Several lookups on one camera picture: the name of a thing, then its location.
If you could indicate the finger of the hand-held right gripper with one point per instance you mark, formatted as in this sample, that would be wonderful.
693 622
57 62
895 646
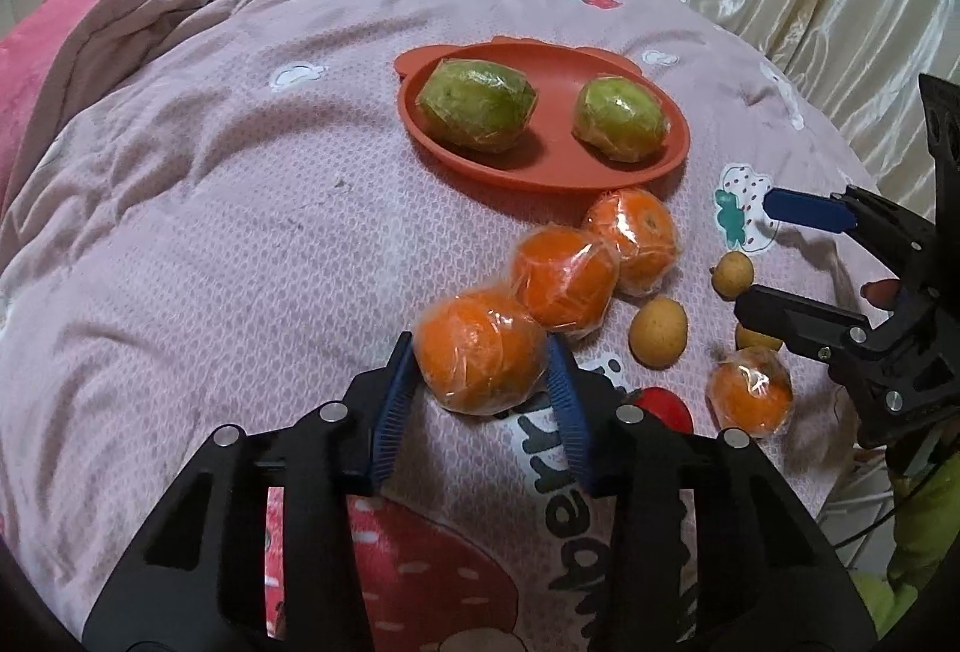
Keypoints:
795 318
806 208

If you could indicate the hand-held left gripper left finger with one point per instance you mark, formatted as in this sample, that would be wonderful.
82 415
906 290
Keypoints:
394 412

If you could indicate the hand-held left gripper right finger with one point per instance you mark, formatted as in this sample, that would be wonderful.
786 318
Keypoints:
566 412

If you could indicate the yellow longan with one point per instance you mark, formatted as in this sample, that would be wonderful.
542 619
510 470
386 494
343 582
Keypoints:
731 273
754 340
658 333

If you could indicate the small orange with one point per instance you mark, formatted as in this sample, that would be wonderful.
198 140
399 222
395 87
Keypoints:
750 397

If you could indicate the red tomato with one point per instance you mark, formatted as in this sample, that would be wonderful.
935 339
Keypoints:
667 408

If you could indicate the orange bear-shaped plate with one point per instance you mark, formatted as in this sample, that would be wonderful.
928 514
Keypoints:
547 82

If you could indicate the person's right hand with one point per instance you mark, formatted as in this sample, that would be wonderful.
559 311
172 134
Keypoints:
879 293

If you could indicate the small wrapped green guava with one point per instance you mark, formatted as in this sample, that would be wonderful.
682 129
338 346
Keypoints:
619 119

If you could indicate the printed lilac blanket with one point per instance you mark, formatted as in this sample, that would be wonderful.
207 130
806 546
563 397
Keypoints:
225 209

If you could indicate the large wrapped green guava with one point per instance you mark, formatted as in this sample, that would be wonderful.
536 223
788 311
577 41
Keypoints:
476 104

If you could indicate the pink blanket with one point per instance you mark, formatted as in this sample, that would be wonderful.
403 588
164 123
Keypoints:
45 59

